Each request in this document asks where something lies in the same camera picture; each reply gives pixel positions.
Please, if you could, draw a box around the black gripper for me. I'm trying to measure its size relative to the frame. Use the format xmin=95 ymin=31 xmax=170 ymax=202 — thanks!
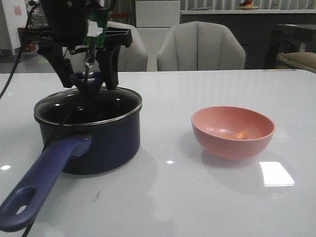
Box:
xmin=23 ymin=0 xmax=132 ymax=89

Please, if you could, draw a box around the glass pot lid blue knob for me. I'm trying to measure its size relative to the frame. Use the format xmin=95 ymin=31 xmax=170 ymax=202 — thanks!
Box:
xmin=34 ymin=71 xmax=142 ymax=127

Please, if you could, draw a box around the pink bowl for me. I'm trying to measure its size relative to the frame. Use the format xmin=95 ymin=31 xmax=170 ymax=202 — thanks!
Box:
xmin=191 ymin=106 xmax=276 ymax=160

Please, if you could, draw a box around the orange ham piece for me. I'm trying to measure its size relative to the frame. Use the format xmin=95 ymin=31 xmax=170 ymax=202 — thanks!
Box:
xmin=222 ymin=130 xmax=249 ymax=140

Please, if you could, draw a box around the green circuit board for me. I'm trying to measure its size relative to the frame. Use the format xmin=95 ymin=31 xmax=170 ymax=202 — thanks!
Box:
xmin=83 ymin=9 xmax=109 ymax=48

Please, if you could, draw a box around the grey left dining chair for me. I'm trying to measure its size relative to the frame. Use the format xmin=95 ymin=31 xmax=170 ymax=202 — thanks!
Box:
xmin=59 ymin=21 xmax=148 ymax=73

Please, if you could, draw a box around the grey dining chair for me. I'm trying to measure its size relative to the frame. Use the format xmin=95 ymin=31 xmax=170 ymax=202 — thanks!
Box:
xmin=157 ymin=21 xmax=246 ymax=71
xmin=59 ymin=21 xmax=148 ymax=73

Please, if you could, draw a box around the red bin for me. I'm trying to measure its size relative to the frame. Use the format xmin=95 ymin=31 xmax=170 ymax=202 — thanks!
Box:
xmin=18 ymin=27 xmax=36 ymax=52

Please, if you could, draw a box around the blue saucepan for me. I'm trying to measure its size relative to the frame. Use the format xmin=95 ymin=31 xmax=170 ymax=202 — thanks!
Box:
xmin=0 ymin=87 xmax=143 ymax=233

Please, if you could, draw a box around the white drawer cabinet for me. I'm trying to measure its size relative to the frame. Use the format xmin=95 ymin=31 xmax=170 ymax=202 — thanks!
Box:
xmin=135 ymin=0 xmax=181 ymax=72

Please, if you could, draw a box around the grey right dining chair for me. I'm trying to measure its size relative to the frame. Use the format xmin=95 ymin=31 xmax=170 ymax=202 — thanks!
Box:
xmin=157 ymin=21 xmax=246 ymax=71

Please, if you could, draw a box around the fruit plate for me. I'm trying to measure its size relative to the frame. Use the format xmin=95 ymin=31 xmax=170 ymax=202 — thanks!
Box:
xmin=238 ymin=0 xmax=259 ymax=10

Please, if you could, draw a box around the dark grey sideboard counter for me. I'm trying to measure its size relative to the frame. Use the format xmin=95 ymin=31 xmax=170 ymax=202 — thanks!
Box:
xmin=181 ymin=9 xmax=316 ymax=69

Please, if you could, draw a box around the beige cushion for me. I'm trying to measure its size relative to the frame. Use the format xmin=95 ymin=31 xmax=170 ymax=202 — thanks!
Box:
xmin=276 ymin=52 xmax=316 ymax=74

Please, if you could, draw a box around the thin black cable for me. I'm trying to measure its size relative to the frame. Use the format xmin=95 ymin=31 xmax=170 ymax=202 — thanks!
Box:
xmin=22 ymin=46 xmax=94 ymax=237

